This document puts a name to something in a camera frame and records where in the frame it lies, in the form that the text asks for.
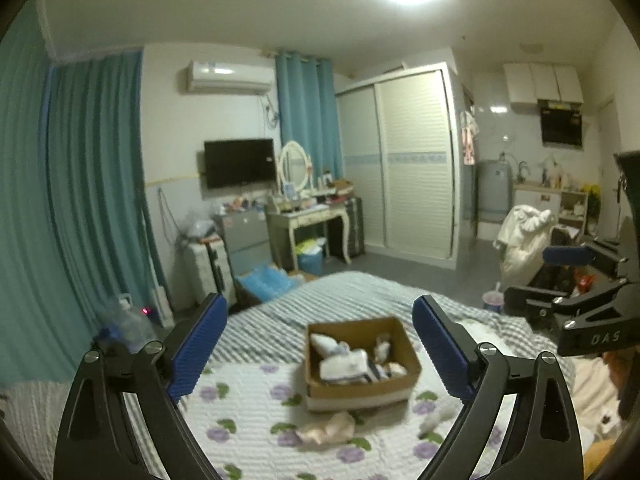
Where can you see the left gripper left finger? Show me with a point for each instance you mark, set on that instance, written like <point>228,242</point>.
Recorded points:
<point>96,438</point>

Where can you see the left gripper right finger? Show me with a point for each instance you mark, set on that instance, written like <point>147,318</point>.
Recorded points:
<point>542,440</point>

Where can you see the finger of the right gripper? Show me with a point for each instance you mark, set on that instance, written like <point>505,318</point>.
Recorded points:
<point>614,260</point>
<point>550,304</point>

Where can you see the white grey sock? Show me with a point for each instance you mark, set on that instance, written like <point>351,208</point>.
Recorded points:
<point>441,415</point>

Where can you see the beige pink sock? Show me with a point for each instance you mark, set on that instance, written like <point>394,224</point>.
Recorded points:
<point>338,429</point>

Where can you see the white ribbed sock roll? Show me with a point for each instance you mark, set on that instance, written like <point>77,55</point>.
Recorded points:
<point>327,346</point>

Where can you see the floral tissue pack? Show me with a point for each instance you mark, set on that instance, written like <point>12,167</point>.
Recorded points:
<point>343,370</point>

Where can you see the black chair with clothes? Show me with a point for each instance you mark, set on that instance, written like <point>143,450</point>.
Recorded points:
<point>555,272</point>

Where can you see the drink cup with straw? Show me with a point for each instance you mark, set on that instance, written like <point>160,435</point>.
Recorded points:
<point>493,300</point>

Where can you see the white jacket on chair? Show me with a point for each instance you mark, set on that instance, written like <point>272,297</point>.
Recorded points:
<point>522,237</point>

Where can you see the clear water jug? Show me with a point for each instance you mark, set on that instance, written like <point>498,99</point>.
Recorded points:
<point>125,323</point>

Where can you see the grey washing machine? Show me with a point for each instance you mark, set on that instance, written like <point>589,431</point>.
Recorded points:
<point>494,190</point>

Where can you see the black range hood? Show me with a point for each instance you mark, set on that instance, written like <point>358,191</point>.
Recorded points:
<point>561,124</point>

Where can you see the floral quilted white mat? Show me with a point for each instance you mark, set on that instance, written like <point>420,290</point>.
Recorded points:
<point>244,418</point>

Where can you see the hanging pink clothes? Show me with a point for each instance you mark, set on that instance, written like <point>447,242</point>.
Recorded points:
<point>469,131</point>

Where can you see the open cardboard box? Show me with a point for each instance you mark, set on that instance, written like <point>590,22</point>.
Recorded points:
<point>400,373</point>

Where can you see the white suitcase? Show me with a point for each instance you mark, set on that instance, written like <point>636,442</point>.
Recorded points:
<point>209,270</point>

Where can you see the grey checked bed sheet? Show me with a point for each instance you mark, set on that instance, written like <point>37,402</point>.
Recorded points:
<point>274,333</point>

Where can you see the dark suitcase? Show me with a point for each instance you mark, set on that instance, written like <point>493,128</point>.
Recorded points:
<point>355,246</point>

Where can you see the teal curtain left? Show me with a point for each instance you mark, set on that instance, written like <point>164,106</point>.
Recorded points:
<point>75,225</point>

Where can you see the white slatted wardrobe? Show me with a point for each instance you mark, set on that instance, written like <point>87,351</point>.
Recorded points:
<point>401,151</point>

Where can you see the blue plastic bag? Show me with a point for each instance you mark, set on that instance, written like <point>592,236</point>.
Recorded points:
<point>267,283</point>

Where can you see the blue waste bin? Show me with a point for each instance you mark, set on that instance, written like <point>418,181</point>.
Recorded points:
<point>310,255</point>

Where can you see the small grey refrigerator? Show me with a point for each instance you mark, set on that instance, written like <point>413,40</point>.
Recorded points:
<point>247,240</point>

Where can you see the white dressing table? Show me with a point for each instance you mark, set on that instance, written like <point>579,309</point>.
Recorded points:
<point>284,229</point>

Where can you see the oval vanity mirror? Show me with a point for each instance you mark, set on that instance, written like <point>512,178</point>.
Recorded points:
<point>293,169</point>

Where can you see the teal curtain by wardrobe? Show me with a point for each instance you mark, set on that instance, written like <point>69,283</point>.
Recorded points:
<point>308,110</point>

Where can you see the white kitchen wall cabinets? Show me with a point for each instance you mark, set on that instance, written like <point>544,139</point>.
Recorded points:
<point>531,84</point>

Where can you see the black wall television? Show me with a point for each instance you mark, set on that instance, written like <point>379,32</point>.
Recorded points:
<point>241,162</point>

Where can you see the wall air conditioner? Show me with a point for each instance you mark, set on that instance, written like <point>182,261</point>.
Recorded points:
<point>245,80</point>

